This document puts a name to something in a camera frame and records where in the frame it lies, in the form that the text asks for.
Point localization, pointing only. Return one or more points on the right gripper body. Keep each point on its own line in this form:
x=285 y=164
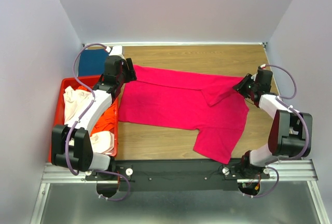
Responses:
x=250 y=87

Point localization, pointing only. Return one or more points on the folded blue t shirt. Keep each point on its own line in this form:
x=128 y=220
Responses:
x=91 y=62

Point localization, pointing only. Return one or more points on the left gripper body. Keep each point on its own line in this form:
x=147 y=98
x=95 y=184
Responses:
x=124 y=77

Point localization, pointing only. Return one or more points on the pale pink t shirt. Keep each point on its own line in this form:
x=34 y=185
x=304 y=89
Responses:
x=71 y=100

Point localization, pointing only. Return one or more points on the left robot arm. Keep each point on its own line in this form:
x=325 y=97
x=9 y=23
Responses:
x=70 y=143

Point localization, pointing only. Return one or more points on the orange t shirt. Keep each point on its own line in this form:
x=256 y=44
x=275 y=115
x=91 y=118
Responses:
x=96 y=111

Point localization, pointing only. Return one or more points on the magenta t shirt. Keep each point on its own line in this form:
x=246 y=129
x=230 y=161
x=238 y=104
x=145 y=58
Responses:
x=189 y=101

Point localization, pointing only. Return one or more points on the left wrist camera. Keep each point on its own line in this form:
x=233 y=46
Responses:
x=115 y=50

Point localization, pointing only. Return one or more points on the red plastic bin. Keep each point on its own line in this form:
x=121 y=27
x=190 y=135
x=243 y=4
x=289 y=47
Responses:
x=58 y=99

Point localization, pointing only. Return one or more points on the black mounting base plate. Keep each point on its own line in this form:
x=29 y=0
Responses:
x=176 y=175

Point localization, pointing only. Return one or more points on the aluminium frame rail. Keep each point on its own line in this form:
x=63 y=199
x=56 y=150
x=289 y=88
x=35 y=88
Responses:
x=289 y=195

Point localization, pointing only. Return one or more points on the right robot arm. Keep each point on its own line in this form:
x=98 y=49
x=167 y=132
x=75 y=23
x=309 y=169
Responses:
x=291 y=130

